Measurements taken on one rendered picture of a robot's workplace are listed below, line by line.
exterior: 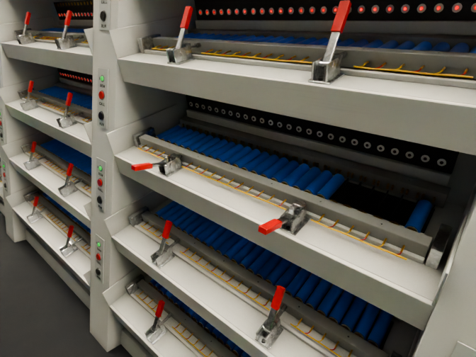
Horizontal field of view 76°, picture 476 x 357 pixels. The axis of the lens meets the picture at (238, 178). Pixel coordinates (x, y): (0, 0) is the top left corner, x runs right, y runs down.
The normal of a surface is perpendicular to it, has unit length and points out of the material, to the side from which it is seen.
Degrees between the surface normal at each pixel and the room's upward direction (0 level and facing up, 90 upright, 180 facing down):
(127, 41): 90
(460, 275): 90
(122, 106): 90
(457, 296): 90
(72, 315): 0
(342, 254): 21
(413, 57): 111
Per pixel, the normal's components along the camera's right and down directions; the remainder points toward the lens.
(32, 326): 0.15, -0.94
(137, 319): -0.09, -0.83
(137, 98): 0.77, 0.29
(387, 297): -0.64, 0.47
